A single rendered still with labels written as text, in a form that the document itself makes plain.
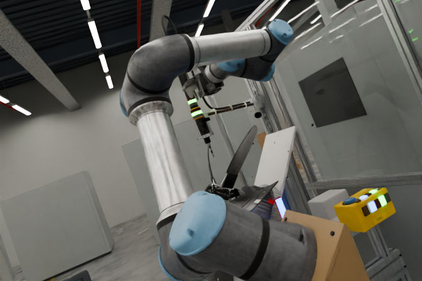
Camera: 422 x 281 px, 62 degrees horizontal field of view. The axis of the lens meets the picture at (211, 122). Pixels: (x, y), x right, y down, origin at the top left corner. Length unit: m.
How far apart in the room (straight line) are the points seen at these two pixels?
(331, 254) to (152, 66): 0.53
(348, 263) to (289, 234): 0.11
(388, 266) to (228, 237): 0.85
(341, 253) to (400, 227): 1.27
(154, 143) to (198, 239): 0.30
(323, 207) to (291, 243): 1.20
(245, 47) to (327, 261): 0.57
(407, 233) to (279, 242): 1.28
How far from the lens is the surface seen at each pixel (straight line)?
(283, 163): 1.62
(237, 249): 0.63
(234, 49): 0.94
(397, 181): 1.76
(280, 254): 0.65
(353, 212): 1.26
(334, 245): 0.64
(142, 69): 0.83
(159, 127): 0.85
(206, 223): 0.61
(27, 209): 8.77
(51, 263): 8.81
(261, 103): 1.96
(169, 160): 0.81
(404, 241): 1.92
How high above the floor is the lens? 1.42
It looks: 3 degrees up
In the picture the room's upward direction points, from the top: 21 degrees counter-clockwise
